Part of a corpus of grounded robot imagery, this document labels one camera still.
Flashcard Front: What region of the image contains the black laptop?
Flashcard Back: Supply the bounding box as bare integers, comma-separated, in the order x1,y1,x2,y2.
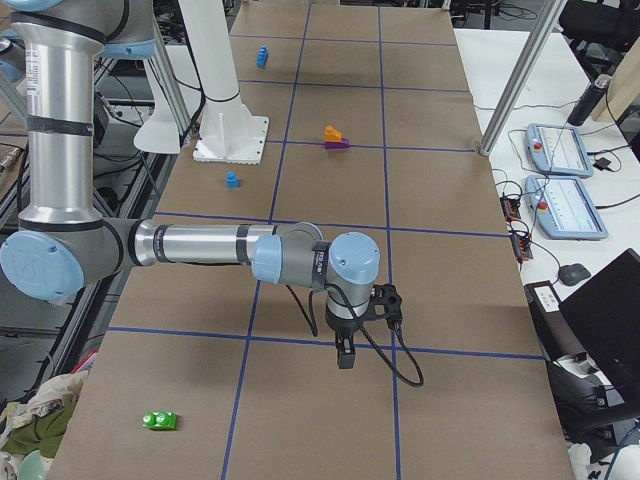
560,248,639,398

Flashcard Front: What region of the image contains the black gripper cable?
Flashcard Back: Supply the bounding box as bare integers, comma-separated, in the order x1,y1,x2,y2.
284,282,426,389

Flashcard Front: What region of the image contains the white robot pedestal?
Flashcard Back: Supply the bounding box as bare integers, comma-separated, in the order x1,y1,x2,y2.
179,0,269,165

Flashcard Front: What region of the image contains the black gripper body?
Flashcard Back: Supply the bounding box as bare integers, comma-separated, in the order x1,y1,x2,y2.
325,312,364,343

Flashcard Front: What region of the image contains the orange trapezoid block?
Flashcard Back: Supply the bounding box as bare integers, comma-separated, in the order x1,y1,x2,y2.
324,124,343,143

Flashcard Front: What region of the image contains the near teach pendant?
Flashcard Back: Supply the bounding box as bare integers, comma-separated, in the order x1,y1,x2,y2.
525,175,609,241

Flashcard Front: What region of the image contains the purple trapezoid block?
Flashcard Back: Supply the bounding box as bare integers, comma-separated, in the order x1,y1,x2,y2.
324,138,350,150

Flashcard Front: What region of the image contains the dark water bottle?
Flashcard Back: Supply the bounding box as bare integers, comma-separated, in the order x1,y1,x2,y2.
567,74,612,127

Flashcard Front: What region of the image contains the long blue block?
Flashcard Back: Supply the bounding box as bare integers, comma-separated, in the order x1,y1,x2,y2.
256,45,269,68

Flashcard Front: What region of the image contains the teach pendant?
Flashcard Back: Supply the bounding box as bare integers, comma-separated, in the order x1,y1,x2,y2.
525,175,609,241
525,124,593,178

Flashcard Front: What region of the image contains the small blue block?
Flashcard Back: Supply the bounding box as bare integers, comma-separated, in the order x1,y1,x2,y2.
225,171,240,189

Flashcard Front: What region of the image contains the aluminium frame post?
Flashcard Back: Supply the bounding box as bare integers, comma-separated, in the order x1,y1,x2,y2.
478,0,567,157

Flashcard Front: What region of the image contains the far teach pendant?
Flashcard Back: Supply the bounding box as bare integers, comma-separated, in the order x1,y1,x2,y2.
525,124,593,178

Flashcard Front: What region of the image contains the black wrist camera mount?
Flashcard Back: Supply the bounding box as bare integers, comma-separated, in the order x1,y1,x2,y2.
362,284,403,329

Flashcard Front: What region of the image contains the black computer mouse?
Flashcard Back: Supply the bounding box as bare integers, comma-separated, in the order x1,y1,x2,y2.
558,263,591,286

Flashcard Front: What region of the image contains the green block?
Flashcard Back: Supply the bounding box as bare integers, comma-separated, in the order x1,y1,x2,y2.
141,411,178,431

